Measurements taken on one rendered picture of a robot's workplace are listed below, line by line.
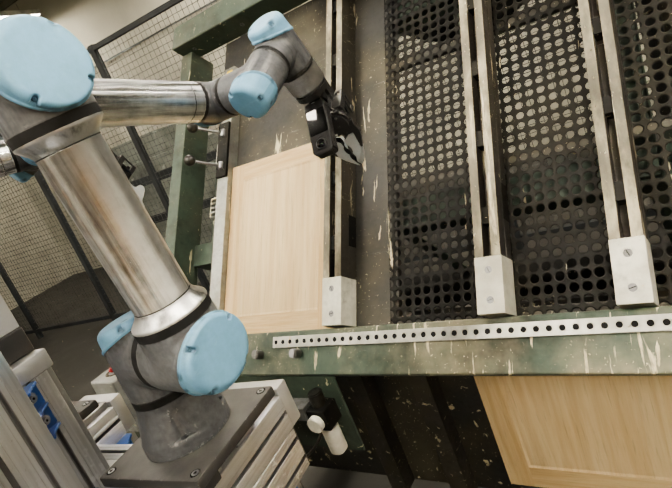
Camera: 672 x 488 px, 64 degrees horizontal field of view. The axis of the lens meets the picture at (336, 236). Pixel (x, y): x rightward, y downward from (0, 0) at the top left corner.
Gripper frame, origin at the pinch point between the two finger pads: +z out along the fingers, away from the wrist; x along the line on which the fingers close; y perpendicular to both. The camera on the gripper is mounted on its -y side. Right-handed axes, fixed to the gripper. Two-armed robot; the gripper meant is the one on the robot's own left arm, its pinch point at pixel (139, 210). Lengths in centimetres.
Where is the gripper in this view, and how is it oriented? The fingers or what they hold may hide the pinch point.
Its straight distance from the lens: 159.2
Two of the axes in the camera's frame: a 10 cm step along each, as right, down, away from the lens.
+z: 5.0, 6.1, 6.2
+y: 1.9, -7.7, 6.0
